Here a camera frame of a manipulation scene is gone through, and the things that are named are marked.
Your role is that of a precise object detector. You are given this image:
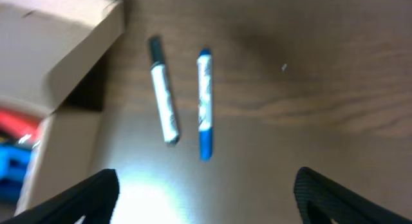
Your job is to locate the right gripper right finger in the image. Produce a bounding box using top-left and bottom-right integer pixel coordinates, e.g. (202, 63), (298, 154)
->
(294, 167), (411, 224)

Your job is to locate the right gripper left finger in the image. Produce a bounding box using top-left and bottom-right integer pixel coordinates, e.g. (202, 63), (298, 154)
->
(3, 169), (120, 224)

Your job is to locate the red stapler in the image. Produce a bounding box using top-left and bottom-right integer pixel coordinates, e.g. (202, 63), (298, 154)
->
(1, 108), (41, 143)

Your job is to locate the black whiteboard marker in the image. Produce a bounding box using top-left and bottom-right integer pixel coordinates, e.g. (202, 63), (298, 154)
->
(149, 36), (180, 145)

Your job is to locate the cardboard box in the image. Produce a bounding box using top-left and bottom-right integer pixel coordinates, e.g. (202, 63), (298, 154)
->
(1, 0), (125, 213)

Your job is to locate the blue whiteboard marker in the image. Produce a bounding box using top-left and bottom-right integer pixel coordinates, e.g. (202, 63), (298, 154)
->
(197, 48), (213, 162)

